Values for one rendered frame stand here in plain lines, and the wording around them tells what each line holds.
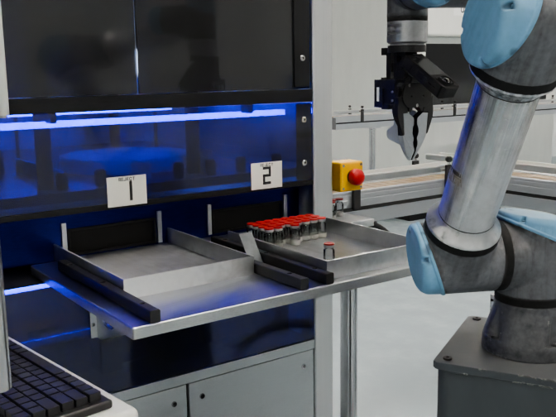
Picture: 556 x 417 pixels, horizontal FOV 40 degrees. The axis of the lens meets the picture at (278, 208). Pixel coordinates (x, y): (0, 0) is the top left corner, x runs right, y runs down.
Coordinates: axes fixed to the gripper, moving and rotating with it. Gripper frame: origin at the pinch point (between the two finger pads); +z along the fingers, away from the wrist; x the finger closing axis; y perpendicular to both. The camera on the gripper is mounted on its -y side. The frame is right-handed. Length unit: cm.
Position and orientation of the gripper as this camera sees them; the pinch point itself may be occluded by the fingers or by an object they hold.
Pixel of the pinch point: (413, 153)
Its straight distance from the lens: 146.0
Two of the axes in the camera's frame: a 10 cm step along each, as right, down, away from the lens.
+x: -8.3, 1.1, -5.5
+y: -5.6, -1.4, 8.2
